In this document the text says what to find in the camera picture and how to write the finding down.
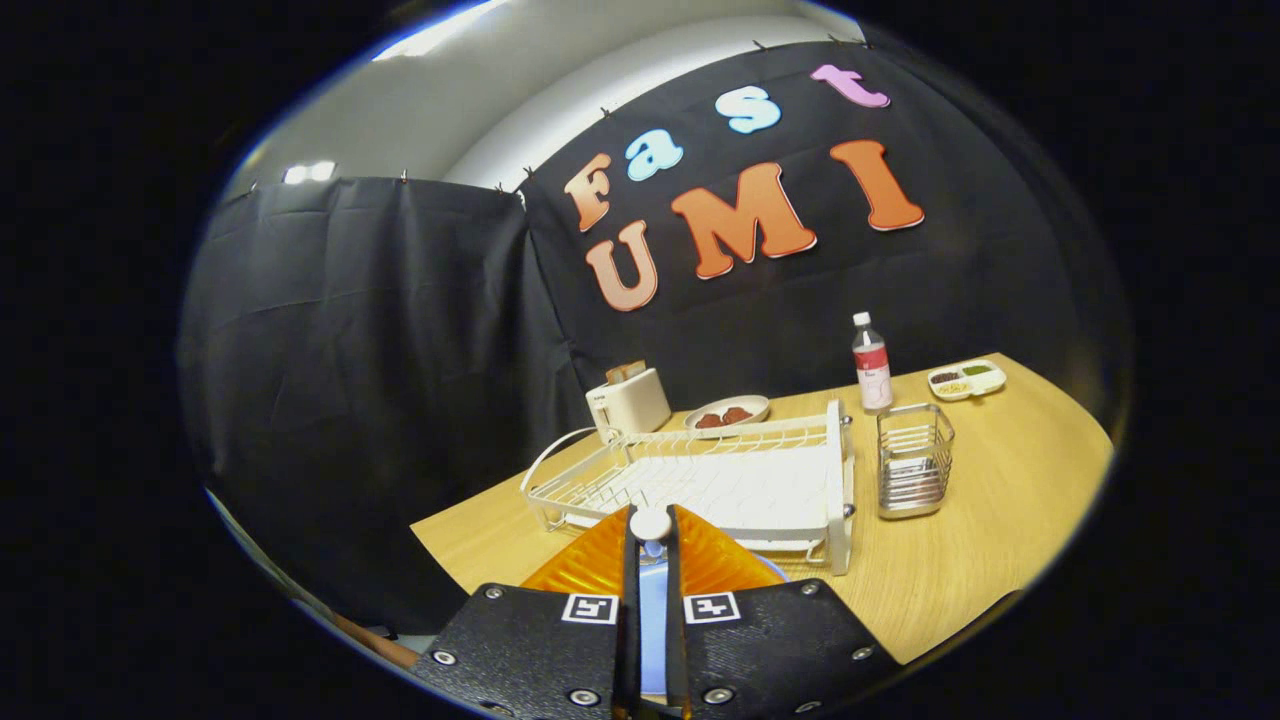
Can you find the clear water bottle red label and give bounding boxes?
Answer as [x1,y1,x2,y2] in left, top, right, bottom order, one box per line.
[851,311,894,414]

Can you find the white oval plate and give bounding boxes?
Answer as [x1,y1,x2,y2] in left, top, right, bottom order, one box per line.
[684,394,771,433]

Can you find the white wire dish rack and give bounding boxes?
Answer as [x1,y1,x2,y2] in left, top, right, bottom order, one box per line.
[520,398,857,577]

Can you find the black backdrop cloth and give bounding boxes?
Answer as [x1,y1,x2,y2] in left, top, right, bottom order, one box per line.
[180,40,1131,641]

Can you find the white divided tray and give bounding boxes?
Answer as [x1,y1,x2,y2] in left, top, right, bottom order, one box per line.
[927,359,1007,402]

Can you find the blue plate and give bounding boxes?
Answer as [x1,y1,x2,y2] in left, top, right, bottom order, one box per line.
[638,548,791,698]

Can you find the white toaster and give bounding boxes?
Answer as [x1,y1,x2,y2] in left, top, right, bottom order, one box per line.
[585,367,673,444]

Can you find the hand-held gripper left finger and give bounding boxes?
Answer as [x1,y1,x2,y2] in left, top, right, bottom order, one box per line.
[412,505,641,720]

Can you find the metal wire basket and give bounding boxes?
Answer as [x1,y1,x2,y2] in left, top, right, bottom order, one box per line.
[877,402,956,521]

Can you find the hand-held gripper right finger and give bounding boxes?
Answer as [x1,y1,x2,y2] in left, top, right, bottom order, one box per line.
[665,505,901,720]

